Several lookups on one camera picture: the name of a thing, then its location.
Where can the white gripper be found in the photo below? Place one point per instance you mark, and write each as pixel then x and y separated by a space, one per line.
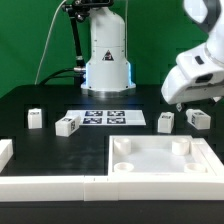
pixel 196 76

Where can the white square tabletop panel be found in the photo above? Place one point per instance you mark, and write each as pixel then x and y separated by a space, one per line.
pixel 149 154

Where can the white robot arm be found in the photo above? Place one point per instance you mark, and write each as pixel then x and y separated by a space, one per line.
pixel 108 71

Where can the white right fence piece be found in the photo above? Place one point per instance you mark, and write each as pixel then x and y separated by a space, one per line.
pixel 210 153

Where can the white fence piece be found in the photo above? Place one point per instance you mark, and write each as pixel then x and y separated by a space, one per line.
pixel 6 152
pixel 210 153

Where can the white fiducial marker sheet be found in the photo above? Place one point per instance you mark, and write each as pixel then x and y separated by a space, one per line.
pixel 109 117

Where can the white left fence piece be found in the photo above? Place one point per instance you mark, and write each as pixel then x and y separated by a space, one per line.
pixel 6 152

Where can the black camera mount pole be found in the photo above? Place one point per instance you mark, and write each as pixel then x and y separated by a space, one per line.
pixel 78 11

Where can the white front fence wall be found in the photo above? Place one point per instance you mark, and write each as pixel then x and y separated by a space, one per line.
pixel 81 188

